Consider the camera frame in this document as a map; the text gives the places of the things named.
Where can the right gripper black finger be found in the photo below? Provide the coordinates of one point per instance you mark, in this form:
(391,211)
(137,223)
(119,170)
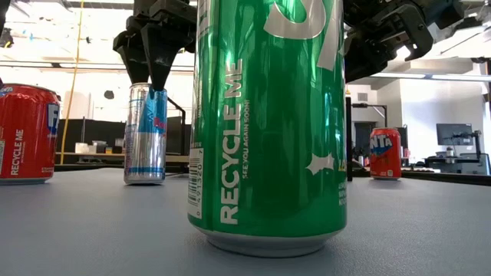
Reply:
(362,57)

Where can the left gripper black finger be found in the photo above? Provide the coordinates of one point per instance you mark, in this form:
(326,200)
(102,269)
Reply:
(132,53)
(165,42)

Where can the red Fanta soda can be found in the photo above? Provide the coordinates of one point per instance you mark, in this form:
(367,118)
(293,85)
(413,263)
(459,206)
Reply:
(385,157)
(27,134)

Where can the black computer monitor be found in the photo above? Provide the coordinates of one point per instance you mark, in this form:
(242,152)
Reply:
(454,134)

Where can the wooden background bench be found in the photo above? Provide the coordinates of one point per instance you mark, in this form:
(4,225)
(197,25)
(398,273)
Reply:
(96,154)

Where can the green Sprite soda can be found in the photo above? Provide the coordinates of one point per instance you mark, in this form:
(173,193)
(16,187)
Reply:
(268,134)

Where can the black partition wall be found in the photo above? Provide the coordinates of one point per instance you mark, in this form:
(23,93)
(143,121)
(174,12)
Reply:
(99,134)

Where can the white box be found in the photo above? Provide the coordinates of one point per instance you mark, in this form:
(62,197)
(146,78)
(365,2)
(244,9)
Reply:
(81,148)

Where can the small black round object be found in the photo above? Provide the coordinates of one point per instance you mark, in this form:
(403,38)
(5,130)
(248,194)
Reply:
(109,94)

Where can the grey office desk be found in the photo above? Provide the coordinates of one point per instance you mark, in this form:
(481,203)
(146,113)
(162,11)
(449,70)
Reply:
(473,165)

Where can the silver blue slim energy can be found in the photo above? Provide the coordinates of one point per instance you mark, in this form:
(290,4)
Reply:
(144,145)

